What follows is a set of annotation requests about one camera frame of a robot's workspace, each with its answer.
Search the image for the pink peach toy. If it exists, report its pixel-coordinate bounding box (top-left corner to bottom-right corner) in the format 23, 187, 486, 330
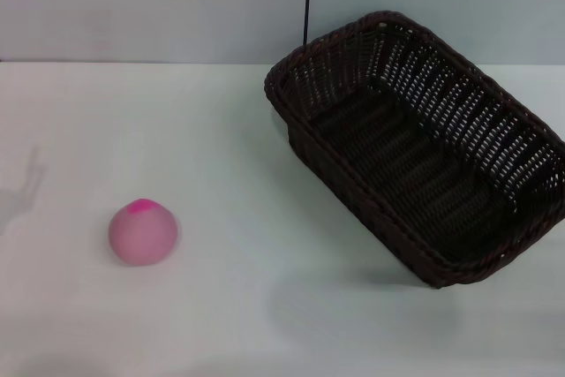
108, 198, 179, 268

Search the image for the black woven rectangular basket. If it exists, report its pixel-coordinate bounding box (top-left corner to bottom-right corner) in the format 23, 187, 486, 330
263, 9, 565, 290

